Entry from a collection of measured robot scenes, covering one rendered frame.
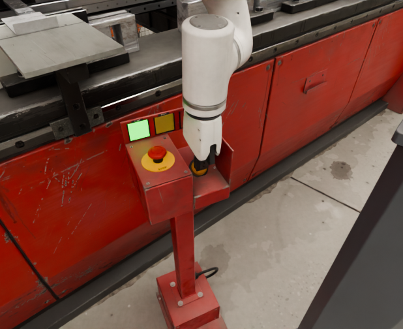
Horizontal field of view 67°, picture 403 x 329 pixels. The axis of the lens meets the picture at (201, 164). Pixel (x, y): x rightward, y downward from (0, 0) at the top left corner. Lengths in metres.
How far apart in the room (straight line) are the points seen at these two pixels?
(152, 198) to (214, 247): 0.85
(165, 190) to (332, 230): 1.13
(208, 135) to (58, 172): 0.43
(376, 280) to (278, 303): 0.77
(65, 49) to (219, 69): 0.29
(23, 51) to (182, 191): 0.40
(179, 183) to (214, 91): 0.21
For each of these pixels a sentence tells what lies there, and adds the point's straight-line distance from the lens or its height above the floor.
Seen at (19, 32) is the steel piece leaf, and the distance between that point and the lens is 0.76.
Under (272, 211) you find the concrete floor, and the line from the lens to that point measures 1.62.
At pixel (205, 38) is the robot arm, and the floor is 1.05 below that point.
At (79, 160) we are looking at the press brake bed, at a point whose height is 0.69.
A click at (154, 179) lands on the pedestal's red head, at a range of 0.63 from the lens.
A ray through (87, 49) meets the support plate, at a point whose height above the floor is 1.00.
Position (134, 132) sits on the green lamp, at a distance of 0.72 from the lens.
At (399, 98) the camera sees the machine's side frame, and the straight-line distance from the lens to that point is 2.64.
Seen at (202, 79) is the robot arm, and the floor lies 0.98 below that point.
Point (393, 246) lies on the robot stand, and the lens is 0.57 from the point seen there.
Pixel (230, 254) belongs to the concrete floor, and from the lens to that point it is 1.44.
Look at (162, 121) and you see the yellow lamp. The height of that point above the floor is 0.82.
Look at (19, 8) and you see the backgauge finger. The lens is 0.93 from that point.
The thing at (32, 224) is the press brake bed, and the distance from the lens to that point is 0.94.
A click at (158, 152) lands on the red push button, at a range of 0.65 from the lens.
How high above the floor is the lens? 1.22
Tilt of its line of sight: 42 degrees down
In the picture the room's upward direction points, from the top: straight up
